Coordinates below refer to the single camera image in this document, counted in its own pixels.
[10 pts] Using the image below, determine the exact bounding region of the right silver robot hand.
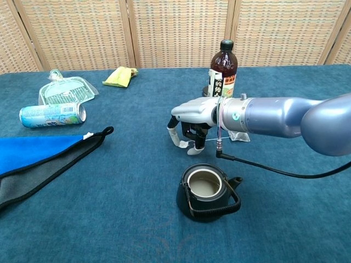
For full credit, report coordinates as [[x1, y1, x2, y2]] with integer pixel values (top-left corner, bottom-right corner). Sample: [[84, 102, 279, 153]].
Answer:
[[166, 97, 222, 156]]

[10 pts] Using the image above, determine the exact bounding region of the packaged clear mini dustpan set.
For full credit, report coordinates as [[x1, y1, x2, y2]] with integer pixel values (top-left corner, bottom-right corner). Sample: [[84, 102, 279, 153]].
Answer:
[[38, 69, 99, 106]]

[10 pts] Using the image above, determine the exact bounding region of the teal table cover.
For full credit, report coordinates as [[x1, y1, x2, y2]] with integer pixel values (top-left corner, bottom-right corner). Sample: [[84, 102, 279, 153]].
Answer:
[[0, 64, 351, 263]]

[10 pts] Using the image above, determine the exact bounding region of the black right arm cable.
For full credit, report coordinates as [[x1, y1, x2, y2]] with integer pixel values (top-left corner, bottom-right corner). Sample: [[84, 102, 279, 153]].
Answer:
[[215, 138, 351, 179]]

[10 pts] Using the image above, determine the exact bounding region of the black teapot with wire handle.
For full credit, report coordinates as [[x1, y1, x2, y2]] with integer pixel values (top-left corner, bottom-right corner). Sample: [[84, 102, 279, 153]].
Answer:
[[176, 163, 244, 223]]

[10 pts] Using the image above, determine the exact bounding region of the light blue drink can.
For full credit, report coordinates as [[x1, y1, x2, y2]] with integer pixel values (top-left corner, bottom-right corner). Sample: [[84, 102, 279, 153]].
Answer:
[[19, 102, 87, 128]]

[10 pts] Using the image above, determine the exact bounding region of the brown iced tea bottle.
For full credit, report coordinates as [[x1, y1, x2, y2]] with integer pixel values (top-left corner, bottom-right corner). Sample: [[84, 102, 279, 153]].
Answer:
[[210, 39, 237, 99]]

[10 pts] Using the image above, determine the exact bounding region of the yellow snack packet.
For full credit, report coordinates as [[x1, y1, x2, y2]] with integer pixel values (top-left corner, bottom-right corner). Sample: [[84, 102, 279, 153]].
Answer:
[[102, 67, 139, 89]]

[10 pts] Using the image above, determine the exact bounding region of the woven rattan folding screen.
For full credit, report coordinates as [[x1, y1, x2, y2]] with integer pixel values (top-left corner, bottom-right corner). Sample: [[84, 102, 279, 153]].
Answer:
[[0, 0, 351, 75]]

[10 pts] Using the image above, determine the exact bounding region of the pyramid tea bag with string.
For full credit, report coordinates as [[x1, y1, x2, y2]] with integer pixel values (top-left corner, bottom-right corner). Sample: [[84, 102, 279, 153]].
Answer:
[[178, 130, 251, 150]]

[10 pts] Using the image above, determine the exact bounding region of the blue and grey cloth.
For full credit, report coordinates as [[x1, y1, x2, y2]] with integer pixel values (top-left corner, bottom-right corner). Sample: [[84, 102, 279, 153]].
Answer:
[[0, 126, 115, 211]]

